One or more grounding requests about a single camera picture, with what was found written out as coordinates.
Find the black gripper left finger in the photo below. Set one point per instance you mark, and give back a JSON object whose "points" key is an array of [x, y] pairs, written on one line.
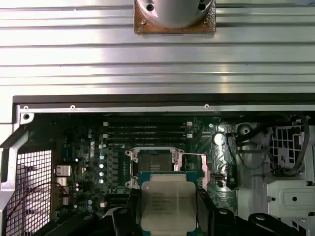
{"points": [[133, 216]]}

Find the green Dell motherboard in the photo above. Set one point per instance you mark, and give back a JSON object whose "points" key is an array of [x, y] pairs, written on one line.
{"points": [[197, 137]]}

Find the metal CPU socket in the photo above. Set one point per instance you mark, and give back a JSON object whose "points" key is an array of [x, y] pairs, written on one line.
{"points": [[157, 162]]}

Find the square brown base plate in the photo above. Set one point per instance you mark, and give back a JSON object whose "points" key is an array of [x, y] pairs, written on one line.
{"points": [[211, 24]]}

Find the silver metal drive cage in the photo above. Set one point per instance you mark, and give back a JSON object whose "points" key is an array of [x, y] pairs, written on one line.
{"points": [[290, 196]]}

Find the black open PC case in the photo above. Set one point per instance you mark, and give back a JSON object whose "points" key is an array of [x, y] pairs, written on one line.
{"points": [[147, 108]]}

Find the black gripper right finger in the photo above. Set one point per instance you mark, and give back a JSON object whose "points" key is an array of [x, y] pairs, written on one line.
{"points": [[206, 216]]}

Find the round coin cell battery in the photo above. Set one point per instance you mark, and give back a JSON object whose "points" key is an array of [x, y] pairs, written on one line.
{"points": [[219, 138]]}

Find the black RAM slot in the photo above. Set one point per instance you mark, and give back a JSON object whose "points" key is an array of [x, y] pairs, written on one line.
{"points": [[147, 135], [147, 129], [147, 125], [147, 140]]}

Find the CPU with silver top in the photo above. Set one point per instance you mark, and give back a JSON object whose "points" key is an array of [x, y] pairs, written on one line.
{"points": [[168, 196]]}

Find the internal USB port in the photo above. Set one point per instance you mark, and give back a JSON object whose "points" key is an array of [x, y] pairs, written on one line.
{"points": [[219, 177]]}

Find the metal socket cover frame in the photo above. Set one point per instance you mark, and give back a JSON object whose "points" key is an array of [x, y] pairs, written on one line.
{"points": [[205, 172]]}

